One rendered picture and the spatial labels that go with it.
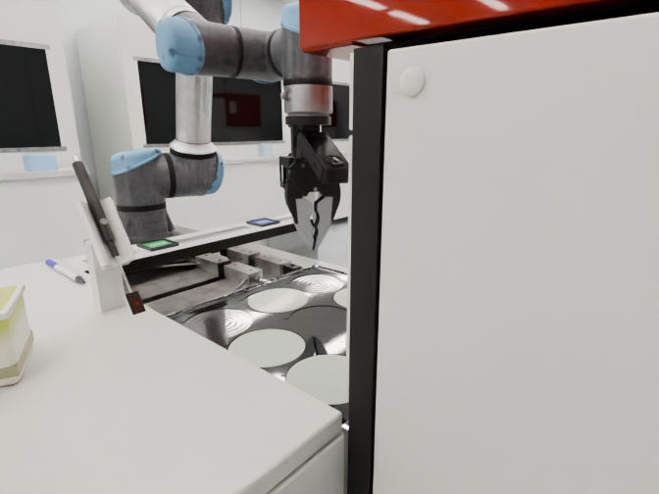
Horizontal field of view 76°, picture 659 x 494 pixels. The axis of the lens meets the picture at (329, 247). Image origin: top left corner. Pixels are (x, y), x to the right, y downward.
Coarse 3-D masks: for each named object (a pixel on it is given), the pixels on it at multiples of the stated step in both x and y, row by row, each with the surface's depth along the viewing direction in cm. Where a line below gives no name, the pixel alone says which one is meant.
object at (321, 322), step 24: (264, 288) 75; (288, 288) 75; (312, 288) 75; (336, 288) 75; (192, 312) 65; (216, 312) 66; (240, 312) 66; (264, 312) 66; (288, 312) 65; (312, 312) 66; (336, 312) 66; (216, 336) 58; (312, 336) 58; (336, 336) 58; (336, 408) 43
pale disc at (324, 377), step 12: (312, 360) 52; (324, 360) 52; (336, 360) 52; (288, 372) 49; (300, 372) 49; (312, 372) 49; (324, 372) 49; (336, 372) 49; (300, 384) 47; (312, 384) 47; (324, 384) 47; (336, 384) 47; (312, 396) 45; (324, 396) 45; (336, 396) 45
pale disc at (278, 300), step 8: (280, 288) 75; (256, 296) 71; (264, 296) 71; (272, 296) 71; (280, 296) 71; (288, 296) 71; (296, 296) 71; (304, 296) 71; (248, 304) 68; (256, 304) 68; (264, 304) 68; (272, 304) 68; (280, 304) 68; (288, 304) 68; (296, 304) 68; (304, 304) 68; (272, 312) 65; (280, 312) 65
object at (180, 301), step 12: (264, 276) 87; (276, 276) 87; (204, 288) 80; (216, 288) 80; (228, 288) 80; (240, 288) 80; (156, 300) 75; (168, 300) 75; (180, 300) 75; (192, 300) 75; (204, 300) 75; (168, 312) 70
